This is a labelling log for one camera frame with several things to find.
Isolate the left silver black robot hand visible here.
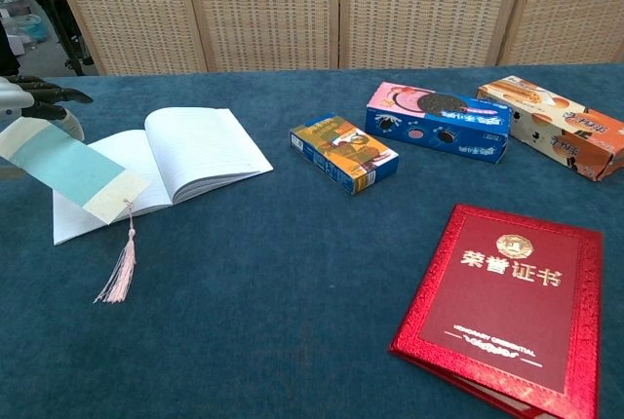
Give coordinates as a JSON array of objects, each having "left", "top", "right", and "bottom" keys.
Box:
[{"left": 0, "top": 75, "right": 94, "bottom": 140}]

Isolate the blue bookmark with pink tassel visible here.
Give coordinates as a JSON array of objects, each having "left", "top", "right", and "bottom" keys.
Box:
[{"left": 0, "top": 116, "right": 151, "bottom": 304}]

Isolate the black tripod stand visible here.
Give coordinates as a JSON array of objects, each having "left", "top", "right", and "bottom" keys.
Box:
[{"left": 28, "top": 0, "right": 97, "bottom": 77}]

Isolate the person's dark trouser leg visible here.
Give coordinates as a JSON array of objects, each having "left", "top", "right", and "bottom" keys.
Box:
[{"left": 0, "top": 31, "right": 21, "bottom": 77}]

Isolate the teal bag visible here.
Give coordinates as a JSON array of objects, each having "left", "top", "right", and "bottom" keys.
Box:
[{"left": 19, "top": 14, "right": 50, "bottom": 44}]

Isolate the open white notebook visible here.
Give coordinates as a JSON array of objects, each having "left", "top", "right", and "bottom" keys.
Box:
[{"left": 51, "top": 106, "right": 275, "bottom": 247}]

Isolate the wicker folding screen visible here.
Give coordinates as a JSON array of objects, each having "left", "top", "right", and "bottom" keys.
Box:
[{"left": 44, "top": 0, "right": 624, "bottom": 77}]

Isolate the yellow blue snack box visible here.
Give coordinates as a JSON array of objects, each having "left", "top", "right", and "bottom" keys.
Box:
[{"left": 289, "top": 113, "right": 401, "bottom": 195}]

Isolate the dark blue table cover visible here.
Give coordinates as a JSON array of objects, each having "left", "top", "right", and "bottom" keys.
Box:
[{"left": 0, "top": 63, "right": 624, "bottom": 419}]

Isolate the blue pink cookie box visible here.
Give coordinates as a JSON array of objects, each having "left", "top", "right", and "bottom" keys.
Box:
[{"left": 364, "top": 81, "right": 513, "bottom": 165}]

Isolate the red certificate folder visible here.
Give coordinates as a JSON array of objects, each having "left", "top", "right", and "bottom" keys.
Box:
[{"left": 388, "top": 203, "right": 605, "bottom": 419}]

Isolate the orange cream biscuit box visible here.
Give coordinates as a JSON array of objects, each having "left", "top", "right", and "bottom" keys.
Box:
[{"left": 475, "top": 75, "right": 624, "bottom": 182}]

